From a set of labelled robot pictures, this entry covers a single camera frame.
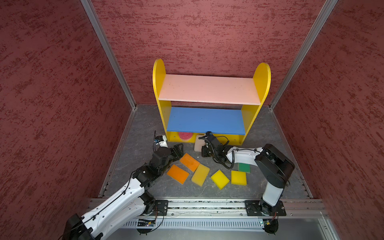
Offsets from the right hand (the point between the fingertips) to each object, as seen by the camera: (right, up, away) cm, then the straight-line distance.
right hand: (201, 151), depth 93 cm
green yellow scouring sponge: (+17, +1, -33) cm, 37 cm away
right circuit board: (+33, -31, -22) cm, 50 cm away
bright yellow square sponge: (+21, -13, -9) cm, 26 cm away
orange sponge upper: (-7, -6, -3) cm, 10 cm away
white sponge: (-1, +6, -1) cm, 6 cm away
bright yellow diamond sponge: (+10, -14, -9) cm, 20 cm away
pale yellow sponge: (-1, -12, -8) cm, 14 cm away
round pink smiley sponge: (-11, +10, +4) cm, 15 cm away
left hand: (-13, +5, -14) cm, 20 cm away
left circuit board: (-29, -31, -20) cm, 47 cm away
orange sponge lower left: (-14, -11, -8) cm, 20 cm away
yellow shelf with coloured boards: (-8, +33, +32) cm, 46 cm away
